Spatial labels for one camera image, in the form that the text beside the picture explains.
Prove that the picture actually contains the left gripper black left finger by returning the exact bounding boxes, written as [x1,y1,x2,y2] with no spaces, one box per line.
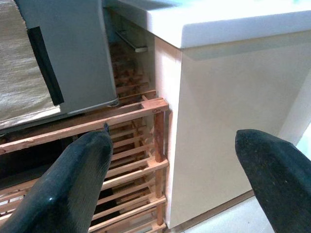
[0,123,114,233]

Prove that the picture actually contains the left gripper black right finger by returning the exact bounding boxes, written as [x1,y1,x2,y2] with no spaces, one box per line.
[235,129,311,233]

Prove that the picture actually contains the wooden slatted wine rack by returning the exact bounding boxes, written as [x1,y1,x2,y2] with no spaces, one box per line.
[0,43,171,233]

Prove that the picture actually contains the grey mini fridge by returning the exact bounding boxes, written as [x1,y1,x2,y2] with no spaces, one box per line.
[0,0,119,133]

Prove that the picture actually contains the cream cabinet with white countertop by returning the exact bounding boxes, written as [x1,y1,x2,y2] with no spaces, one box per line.
[103,0,311,230]

